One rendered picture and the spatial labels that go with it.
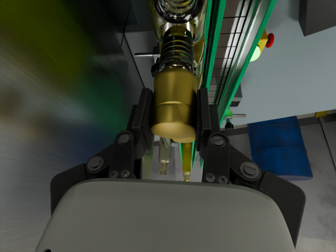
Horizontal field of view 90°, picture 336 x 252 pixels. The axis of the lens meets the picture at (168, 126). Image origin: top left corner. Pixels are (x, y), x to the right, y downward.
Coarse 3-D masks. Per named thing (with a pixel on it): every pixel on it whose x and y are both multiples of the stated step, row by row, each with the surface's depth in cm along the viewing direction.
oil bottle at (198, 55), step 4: (204, 36) 21; (200, 40) 20; (204, 40) 20; (160, 44) 20; (196, 44) 20; (200, 44) 20; (204, 44) 20; (160, 48) 20; (196, 48) 19; (200, 48) 20; (204, 48) 20; (196, 52) 20; (200, 52) 20; (196, 56) 20; (200, 56) 20; (196, 60) 20; (200, 60) 20; (196, 64) 20; (200, 64) 21; (196, 68) 21; (200, 68) 22; (196, 72) 22; (200, 72) 22; (196, 76) 22
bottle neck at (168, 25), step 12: (168, 24) 15; (180, 24) 15; (168, 36) 14; (180, 36) 14; (192, 36) 16; (168, 48) 14; (180, 48) 14; (192, 48) 15; (168, 60) 13; (180, 60) 13; (192, 60) 14; (192, 72) 14
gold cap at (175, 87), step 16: (160, 80) 12; (176, 80) 12; (192, 80) 12; (160, 96) 12; (176, 96) 11; (192, 96) 12; (160, 112) 11; (176, 112) 11; (192, 112) 11; (160, 128) 12; (176, 128) 12; (192, 128) 11
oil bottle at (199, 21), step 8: (152, 8) 15; (152, 16) 16; (200, 16) 15; (152, 24) 17; (160, 24) 16; (192, 24) 15; (200, 24) 16; (160, 32) 17; (200, 32) 17; (160, 40) 17
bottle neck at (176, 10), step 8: (152, 0) 9; (160, 0) 9; (168, 0) 10; (176, 0) 10; (184, 0) 10; (192, 0) 10; (200, 0) 9; (160, 8) 9; (168, 8) 10; (176, 8) 10; (184, 8) 10; (192, 8) 9; (200, 8) 9; (160, 16) 10; (168, 16) 10; (176, 16) 10; (184, 16) 10; (192, 16) 10
